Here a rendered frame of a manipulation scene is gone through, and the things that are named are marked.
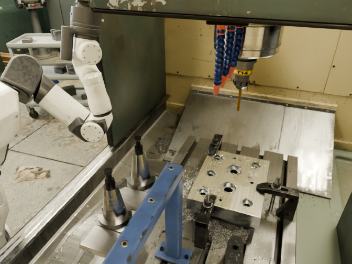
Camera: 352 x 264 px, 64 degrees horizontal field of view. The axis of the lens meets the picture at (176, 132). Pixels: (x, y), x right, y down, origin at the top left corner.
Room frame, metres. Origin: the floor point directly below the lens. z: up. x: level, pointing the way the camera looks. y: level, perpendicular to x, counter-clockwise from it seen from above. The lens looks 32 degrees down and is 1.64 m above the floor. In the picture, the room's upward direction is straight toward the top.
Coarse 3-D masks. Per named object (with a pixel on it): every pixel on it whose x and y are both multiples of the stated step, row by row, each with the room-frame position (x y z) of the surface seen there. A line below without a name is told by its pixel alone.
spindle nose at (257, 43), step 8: (256, 24) 0.62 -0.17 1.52; (248, 32) 0.62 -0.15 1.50; (256, 32) 0.62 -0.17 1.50; (264, 32) 0.62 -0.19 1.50; (272, 32) 0.63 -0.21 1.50; (280, 32) 0.65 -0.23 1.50; (248, 40) 0.62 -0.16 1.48; (256, 40) 0.62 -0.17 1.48; (264, 40) 0.62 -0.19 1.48; (272, 40) 0.63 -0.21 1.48; (280, 40) 0.65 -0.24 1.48; (248, 48) 0.62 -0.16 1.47; (256, 48) 0.62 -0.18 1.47; (264, 48) 0.62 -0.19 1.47; (272, 48) 0.63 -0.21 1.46; (240, 56) 0.63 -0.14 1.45; (248, 56) 0.62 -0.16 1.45; (256, 56) 0.62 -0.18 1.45; (264, 56) 0.63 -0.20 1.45
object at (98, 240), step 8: (88, 232) 0.34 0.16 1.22; (96, 232) 0.34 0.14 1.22; (104, 232) 0.34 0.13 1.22; (112, 232) 0.34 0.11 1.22; (80, 240) 0.32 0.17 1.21; (88, 240) 0.32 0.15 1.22; (96, 240) 0.32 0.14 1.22; (104, 240) 0.32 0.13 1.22; (112, 240) 0.32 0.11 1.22; (80, 248) 0.31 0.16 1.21; (88, 248) 0.31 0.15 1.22; (96, 248) 0.31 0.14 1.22; (104, 248) 0.31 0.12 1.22; (104, 256) 0.29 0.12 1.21
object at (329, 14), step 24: (96, 0) 0.46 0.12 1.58; (120, 0) 0.45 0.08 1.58; (144, 0) 0.43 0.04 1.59; (168, 0) 0.42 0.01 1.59; (192, 0) 0.41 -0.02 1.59; (216, 0) 0.40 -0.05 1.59; (240, 0) 0.39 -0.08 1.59; (264, 0) 0.38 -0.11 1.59; (288, 0) 0.37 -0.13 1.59; (312, 0) 0.36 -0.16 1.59; (336, 0) 0.35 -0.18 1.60; (264, 24) 0.38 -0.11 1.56; (288, 24) 0.37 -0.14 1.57; (312, 24) 0.36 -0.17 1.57; (336, 24) 0.35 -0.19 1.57
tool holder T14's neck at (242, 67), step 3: (237, 63) 0.68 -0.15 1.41; (237, 66) 0.68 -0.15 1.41; (240, 66) 0.68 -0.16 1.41; (243, 66) 0.68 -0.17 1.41; (246, 66) 0.68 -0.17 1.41; (249, 66) 0.68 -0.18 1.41; (252, 66) 0.68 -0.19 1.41; (237, 69) 0.68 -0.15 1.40; (240, 69) 0.68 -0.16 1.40; (243, 69) 0.68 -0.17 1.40; (246, 69) 0.68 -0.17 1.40; (249, 69) 0.68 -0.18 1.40; (240, 75) 0.68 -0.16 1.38; (243, 75) 0.68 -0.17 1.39; (246, 75) 0.68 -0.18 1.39
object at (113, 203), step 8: (104, 184) 0.38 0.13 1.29; (104, 192) 0.37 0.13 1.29; (112, 192) 0.37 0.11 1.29; (104, 200) 0.37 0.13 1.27; (112, 200) 0.36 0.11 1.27; (120, 200) 0.37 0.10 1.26; (104, 208) 0.36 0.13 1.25; (112, 208) 0.36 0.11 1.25; (120, 208) 0.37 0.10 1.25; (104, 216) 0.36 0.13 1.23; (112, 216) 0.36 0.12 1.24; (120, 216) 0.36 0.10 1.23
